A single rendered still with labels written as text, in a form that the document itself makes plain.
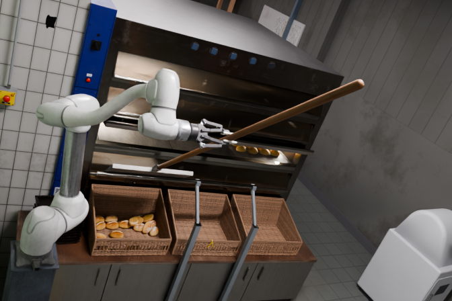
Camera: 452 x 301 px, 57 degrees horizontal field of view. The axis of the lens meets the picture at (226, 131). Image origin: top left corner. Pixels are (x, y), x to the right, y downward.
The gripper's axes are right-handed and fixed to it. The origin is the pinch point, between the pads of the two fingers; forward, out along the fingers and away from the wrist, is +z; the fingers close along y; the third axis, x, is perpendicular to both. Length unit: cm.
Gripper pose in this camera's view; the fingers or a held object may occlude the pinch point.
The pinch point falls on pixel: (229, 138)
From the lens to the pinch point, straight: 187.9
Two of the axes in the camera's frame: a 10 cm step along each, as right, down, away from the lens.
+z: 8.8, 1.4, 4.6
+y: -0.2, 9.7, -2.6
